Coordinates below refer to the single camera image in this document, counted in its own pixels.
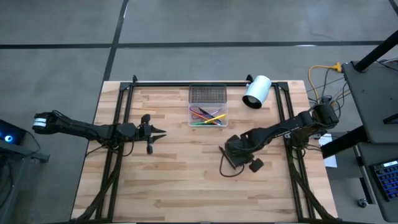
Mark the teal pen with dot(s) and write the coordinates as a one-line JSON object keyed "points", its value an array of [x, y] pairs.
{"points": [[219, 122]]}

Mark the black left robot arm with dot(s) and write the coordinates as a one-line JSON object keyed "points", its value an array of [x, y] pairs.
{"points": [[81, 129]]}

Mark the black aluminium table frame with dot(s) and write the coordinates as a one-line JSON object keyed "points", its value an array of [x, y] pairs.
{"points": [[161, 84]]}

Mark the white paper sheet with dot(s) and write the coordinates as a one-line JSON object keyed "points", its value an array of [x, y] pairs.
{"points": [[330, 158]]}

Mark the orange pencil with pink eraser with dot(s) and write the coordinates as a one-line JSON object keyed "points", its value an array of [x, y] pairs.
{"points": [[202, 116]]}

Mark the black marker pen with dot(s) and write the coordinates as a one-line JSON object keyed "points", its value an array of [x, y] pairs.
{"points": [[205, 112]]}

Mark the grey translucent box lid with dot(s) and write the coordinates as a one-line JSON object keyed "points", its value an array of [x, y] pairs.
{"points": [[207, 93]]}

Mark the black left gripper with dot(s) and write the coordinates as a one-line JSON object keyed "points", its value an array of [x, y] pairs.
{"points": [[146, 132]]}

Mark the purple pen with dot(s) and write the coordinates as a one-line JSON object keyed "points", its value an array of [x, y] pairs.
{"points": [[216, 112]]}

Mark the green pen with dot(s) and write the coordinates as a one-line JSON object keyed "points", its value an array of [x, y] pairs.
{"points": [[199, 123]]}

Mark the blue-lit keyboard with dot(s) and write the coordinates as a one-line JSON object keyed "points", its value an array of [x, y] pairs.
{"points": [[387, 180]]}

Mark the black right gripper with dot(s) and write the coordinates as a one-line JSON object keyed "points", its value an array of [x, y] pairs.
{"points": [[239, 152]]}

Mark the black box with blue light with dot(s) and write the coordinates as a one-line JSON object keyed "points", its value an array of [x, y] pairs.
{"points": [[9, 135]]}

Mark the black pole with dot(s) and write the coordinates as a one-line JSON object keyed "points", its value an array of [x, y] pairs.
{"points": [[376, 53]]}

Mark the yellow highlighter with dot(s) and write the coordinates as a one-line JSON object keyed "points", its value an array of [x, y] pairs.
{"points": [[215, 118]]}

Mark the clear plastic supply box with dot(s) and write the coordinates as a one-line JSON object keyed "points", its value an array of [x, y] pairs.
{"points": [[207, 123]]}

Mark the grey equipment cart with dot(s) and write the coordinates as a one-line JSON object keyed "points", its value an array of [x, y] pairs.
{"points": [[370, 99]]}

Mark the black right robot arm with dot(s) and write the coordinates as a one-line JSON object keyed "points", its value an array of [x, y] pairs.
{"points": [[289, 124]]}

